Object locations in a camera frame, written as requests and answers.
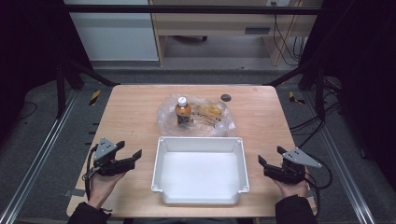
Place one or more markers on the dark round table grommet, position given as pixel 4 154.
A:
pixel 226 97

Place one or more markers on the white plastic bin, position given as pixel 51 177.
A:
pixel 200 174

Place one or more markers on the aluminium floor rail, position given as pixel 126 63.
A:
pixel 37 158
pixel 342 168

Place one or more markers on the person's right hand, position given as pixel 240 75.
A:
pixel 292 188

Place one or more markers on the light wooden desk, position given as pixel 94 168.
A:
pixel 214 23

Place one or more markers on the orange drink bottle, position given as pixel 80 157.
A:
pixel 183 112

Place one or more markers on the white cabinet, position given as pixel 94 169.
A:
pixel 115 37

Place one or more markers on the clear plastic bag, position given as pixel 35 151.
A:
pixel 168 119

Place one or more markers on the person's left hand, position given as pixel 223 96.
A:
pixel 104 186

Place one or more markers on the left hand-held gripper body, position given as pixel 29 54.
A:
pixel 106 148

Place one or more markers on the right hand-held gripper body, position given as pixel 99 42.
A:
pixel 300 157

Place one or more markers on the yellow snack packet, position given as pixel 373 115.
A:
pixel 210 110

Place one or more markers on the grey tape strip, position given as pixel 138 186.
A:
pixel 74 192

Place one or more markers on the dark curtain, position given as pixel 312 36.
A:
pixel 28 46
pixel 364 77

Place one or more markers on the black horizontal frame bar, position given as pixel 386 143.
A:
pixel 186 9

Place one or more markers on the black metal stand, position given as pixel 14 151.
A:
pixel 320 93
pixel 60 90

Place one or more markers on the yellow black floor tape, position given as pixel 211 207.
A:
pixel 294 99
pixel 95 97

